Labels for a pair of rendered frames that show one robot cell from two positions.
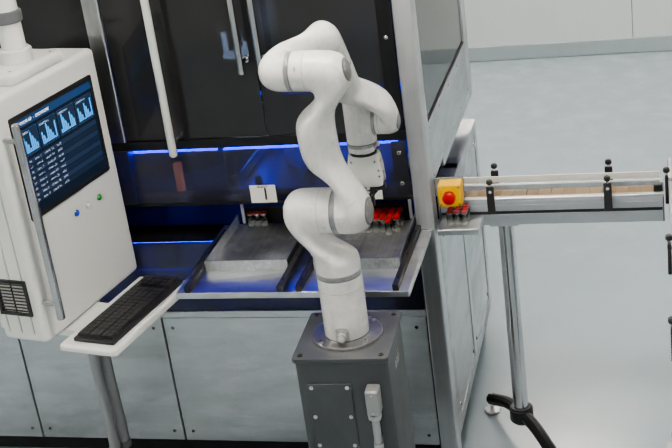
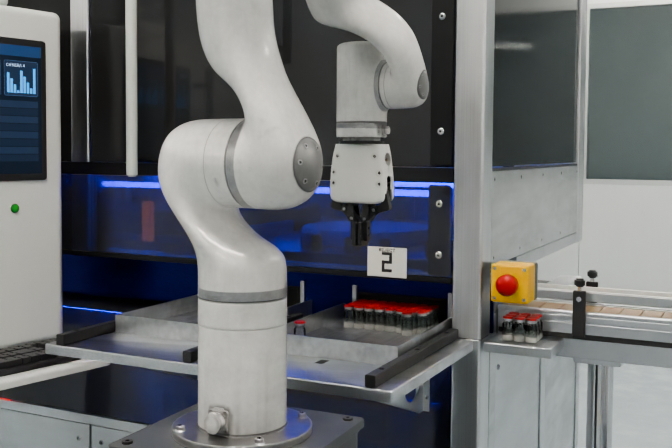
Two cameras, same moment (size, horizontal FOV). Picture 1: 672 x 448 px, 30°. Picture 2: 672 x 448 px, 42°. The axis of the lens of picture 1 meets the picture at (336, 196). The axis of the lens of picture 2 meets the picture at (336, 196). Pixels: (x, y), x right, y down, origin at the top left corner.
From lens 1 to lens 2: 223 cm
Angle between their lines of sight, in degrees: 22
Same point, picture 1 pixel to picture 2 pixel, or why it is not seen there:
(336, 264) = (227, 262)
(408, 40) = (475, 20)
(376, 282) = (346, 375)
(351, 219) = (263, 163)
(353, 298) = (252, 344)
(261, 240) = not seen: hidden behind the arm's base
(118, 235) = (37, 276)
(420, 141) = (474, 187)
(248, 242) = not seen: hidden behind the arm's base
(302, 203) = (189, 132)
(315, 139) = not seen: outside the picture
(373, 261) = (355, 347)
